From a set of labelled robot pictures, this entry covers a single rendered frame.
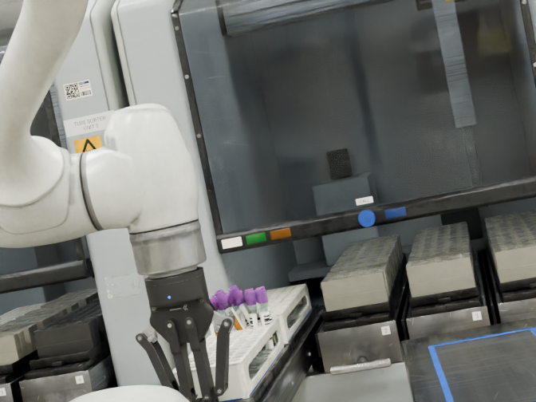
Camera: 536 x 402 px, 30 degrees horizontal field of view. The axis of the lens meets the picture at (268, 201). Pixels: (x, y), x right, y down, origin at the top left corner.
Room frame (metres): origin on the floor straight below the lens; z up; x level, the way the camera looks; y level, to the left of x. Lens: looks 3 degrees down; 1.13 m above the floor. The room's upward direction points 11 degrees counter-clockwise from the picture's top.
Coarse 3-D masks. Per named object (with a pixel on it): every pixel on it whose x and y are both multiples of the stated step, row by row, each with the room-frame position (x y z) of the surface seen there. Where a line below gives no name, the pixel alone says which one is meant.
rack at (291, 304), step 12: (288, 288) 1.89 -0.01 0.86; (300, 288) 1.85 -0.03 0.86; (276, 300) 1.76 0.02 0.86; (288, 300) 1.74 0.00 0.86; (300, 300) 1.79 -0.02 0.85; (276, 312) 1.63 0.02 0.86; (288, 312) 1.66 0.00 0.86; (300, 312) 1.81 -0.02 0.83; (288, 324) 1.80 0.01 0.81; (288, 336) 1.62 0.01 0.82
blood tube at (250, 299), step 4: (248, 292) 1.54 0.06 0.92; (252, 292) 1.54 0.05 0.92; (248, 296) 1.53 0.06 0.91; (252, 296) 1.53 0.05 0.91; (248, 300) 1.53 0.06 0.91; (252, 300) 1.53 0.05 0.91; (248, 304) 1.53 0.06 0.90; (252, 304) 1.53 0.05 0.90; (248, 308) 1.54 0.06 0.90; (252, 308) 1.53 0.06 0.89; (252, 312) 1.53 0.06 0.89; (256, 312) 1.54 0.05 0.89; (252, 316) 1.53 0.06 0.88; (256, 316) 1.54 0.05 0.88; (252, 320) 1.53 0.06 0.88; (256, 320) 1.53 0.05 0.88; (252, 324) 1.53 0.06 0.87; (256, 324) 1.53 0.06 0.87; (252, 328) 1.53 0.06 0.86
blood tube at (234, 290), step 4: (232, 288) 1.54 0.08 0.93; (236, 288) 1.54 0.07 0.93; (232, 292) 1.53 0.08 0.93; (236, 292) 1.54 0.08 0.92; (240, 292) 1.54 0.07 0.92; (232, 296) 1.54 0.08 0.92; (236, 296) 1.54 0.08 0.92; (240, 296) 1.54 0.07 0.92; (236, 300) 1.54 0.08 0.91; (240, 300) 1.54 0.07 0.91; (244, 300) 1.55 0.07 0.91; (240, 304) 1.54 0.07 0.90; (244, 304) 1.54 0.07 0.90; (240, 308) 1.54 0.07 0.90; (244, 308) 1.54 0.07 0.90; (244, 312) 1.54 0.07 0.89; (248, 312) 1.54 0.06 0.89; (244, 316) 1.55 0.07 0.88; (248, 316) 1.54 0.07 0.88; (248, 320) 1.55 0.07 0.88
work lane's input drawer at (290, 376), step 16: (304, 320) 1.78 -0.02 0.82; (320, 320) 1.85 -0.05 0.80; (304, 336) 1.70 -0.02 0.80; (288, 352) 1.56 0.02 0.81; (304, 352) 1.64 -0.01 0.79; (272, 368) 1.44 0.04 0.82; (288, 368) 1.49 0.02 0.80; (304, 368) 1.61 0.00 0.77; (272, 384) 1.39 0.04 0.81; (288, 384) 1.47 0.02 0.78; (240, 400) 1.29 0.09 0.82; (256, 400) 1.30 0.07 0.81; (272, 400) 1.35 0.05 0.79; (288, 400) 1.45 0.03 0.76
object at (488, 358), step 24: (432, 336) 1.43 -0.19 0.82; (456, 336) 1.40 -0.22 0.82; (480, 336) 1.37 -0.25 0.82; (504, 336) 1.34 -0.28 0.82; (528, 336) 1.31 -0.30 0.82; (408, 360) 1.31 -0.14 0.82; (432, 360) 1.29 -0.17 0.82; (456, 360) 1.26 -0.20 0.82; (480, 360) 1.24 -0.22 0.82; (504, 360) 1.22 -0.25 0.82; (528, 360) 1.19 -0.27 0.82; (432, 384) 1.17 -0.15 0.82; (456, 384) 1.15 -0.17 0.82; (480, 384) 1.13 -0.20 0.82; (504, 384) 1.11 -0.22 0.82; (528, 384) 1.09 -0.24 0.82
